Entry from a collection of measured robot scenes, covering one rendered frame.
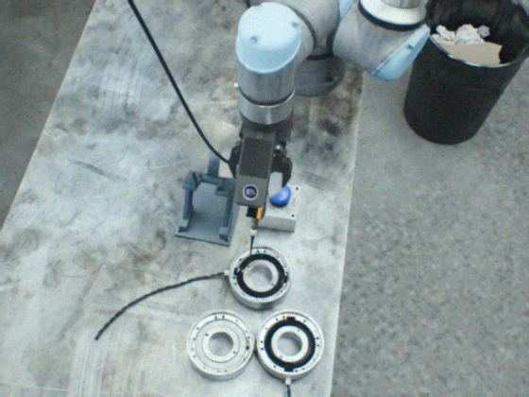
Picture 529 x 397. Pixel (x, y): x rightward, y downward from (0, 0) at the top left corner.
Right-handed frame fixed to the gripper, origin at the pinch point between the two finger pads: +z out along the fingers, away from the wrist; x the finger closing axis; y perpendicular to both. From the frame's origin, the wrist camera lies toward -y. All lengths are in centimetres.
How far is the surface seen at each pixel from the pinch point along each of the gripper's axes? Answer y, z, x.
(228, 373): -26.8, 9.0, -1.0
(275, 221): 1.2, 10.3, -2.9
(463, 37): 108, 62, -44
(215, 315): -17.7, 10.1, 3.1
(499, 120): 103, 93, -66
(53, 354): -28.5, 13.0, 27.0
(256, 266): -7.7, 10.5, -1.4
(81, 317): -21.6, 13.0, 24.8
